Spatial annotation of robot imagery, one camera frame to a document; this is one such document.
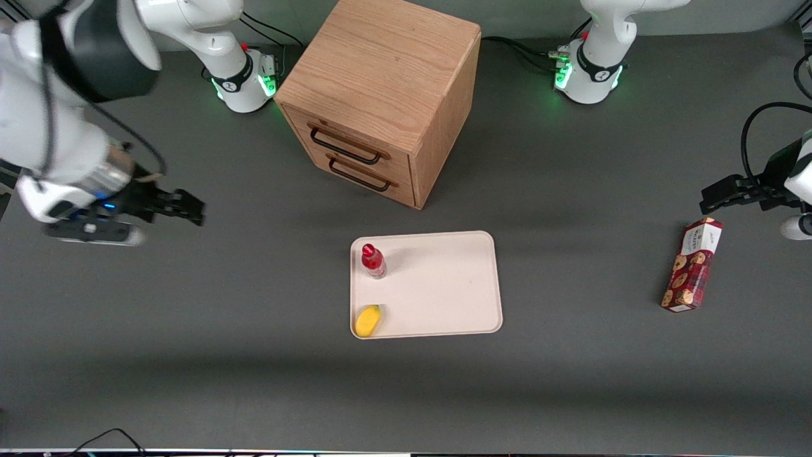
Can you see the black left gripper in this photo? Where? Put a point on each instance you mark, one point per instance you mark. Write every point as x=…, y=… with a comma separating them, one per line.
x=769, y=183

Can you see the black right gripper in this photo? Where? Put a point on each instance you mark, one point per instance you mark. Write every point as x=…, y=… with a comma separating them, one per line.
x=143, y=199

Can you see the red coke bottle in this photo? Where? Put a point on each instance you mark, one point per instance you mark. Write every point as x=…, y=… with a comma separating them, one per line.
x=373, y=261

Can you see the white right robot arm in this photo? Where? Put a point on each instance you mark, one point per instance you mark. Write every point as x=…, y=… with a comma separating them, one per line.
x=190, y=19

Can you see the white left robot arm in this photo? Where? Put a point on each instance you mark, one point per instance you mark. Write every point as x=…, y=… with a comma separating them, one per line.
x=596, y=38

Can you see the beige plastic tray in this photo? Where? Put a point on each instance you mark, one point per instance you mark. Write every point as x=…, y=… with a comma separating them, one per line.
x=438, y=285

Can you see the red cookie box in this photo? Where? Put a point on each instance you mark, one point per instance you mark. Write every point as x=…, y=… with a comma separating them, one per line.
x=691, y=266

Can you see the yellow lemon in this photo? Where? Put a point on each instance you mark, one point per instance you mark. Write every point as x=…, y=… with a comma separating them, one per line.
x=368, y=320

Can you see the wooden drawer cabinet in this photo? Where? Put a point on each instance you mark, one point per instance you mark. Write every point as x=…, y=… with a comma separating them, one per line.
x=380, y=63

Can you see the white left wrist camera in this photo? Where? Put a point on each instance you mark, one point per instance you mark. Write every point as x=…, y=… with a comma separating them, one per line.
x=796, y=227

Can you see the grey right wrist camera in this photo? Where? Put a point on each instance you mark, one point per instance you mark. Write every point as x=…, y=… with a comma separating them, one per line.
x=95, y=232

